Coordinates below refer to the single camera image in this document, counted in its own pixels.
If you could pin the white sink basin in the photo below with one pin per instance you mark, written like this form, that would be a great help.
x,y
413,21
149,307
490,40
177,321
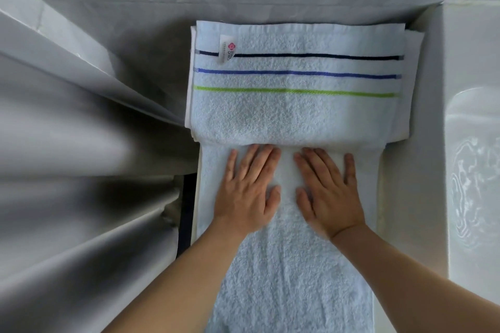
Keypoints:
x,y
461,141

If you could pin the white curtain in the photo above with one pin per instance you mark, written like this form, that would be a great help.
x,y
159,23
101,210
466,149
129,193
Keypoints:
x,y
78,157

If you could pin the person's left middle finger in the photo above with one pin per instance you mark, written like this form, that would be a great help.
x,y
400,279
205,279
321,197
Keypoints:
x,y
259,163

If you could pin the person's right middle finger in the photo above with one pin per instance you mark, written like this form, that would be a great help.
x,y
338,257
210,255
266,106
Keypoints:
x,y
317,165

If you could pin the person's left little finger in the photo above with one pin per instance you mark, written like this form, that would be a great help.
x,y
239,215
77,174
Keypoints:
x,y
231,167

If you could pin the person's right thumb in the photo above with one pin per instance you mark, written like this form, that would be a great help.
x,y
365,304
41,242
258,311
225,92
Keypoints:
x,y
304,204

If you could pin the white folded towel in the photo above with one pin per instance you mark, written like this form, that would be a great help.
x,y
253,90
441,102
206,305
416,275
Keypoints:
x,y
412,83

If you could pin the person's left thumb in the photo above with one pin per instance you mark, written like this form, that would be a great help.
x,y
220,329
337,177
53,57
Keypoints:
x,y
273,204

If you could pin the light blue striped towel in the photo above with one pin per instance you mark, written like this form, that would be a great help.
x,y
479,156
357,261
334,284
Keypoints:
x,y
297,114

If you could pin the person's left hand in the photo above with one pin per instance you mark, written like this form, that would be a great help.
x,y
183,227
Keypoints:
x,y
243,204

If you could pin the person's left forearm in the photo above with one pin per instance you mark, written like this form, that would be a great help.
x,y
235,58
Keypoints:
x,y
183,286

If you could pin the person's right hand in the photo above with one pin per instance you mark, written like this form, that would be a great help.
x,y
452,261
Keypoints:
x,y
332,204

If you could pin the person's right little finger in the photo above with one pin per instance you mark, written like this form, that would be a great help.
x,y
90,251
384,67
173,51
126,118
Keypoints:
x,y
350,171

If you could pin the person's right forearm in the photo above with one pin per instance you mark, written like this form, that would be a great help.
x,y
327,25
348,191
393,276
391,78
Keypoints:
x,y
410,286

